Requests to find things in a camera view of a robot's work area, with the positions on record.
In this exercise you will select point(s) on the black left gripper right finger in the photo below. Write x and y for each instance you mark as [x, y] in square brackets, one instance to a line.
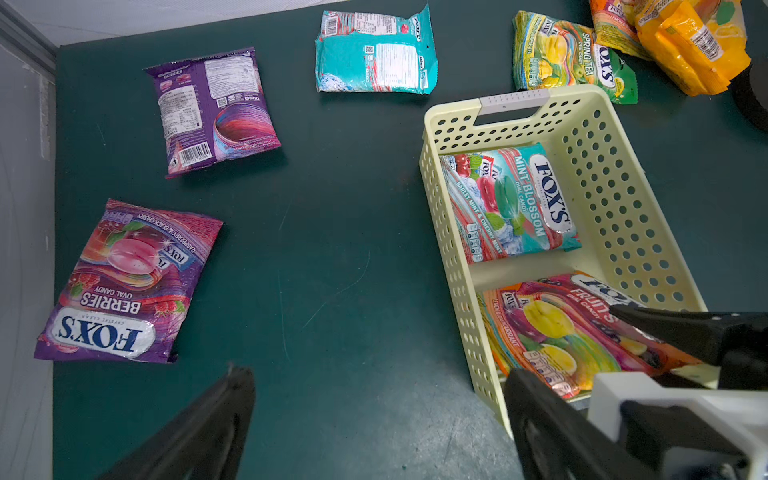
[554, 441]

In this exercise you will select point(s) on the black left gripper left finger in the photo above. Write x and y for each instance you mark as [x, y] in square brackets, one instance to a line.
[204, 441]

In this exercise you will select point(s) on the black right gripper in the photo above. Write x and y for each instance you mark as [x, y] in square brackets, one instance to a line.
[692, 433]

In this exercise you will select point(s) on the lemon blackcurrant Fox's candy bag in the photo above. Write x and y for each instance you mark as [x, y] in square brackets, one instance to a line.
[562, 330]

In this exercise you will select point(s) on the mint blossom Fox's candy bag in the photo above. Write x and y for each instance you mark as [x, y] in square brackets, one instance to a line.
[508, 202]

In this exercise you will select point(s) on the green spring tea candy bag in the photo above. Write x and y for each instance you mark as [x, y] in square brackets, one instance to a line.
[550, 53]

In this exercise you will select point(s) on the teal mint candy bag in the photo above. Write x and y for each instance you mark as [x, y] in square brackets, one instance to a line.
[371, 52]

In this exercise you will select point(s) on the pale green perforated plastic basket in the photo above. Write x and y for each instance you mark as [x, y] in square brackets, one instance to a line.
[626, 241]

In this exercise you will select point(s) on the purple Fox's berries candy bag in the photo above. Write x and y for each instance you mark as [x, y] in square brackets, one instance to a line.
[131, 288]

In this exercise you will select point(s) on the yellow orange candy bag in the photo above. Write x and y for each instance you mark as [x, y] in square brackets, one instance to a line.
[700, 45]

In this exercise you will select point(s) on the orange fruits candy bag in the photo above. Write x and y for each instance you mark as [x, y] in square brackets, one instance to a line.
[613, 22]

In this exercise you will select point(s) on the purple candy bag back side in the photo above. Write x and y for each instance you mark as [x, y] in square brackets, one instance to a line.
[212, 110]

